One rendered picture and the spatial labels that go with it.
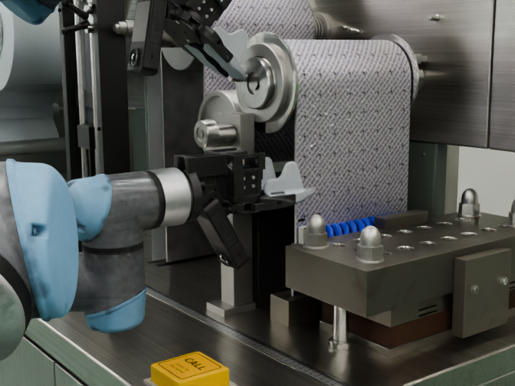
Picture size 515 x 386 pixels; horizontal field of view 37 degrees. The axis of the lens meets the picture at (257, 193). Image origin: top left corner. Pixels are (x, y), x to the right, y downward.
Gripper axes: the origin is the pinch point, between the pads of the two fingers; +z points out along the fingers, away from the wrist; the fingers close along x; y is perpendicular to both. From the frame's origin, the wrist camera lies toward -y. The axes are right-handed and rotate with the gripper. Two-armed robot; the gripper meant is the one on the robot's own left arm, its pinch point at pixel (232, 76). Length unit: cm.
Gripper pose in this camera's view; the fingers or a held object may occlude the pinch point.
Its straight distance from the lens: 112.5
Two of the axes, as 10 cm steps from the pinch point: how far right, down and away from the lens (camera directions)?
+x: -6.0, -1.4, 7.9
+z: 6.2, 5.5, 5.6
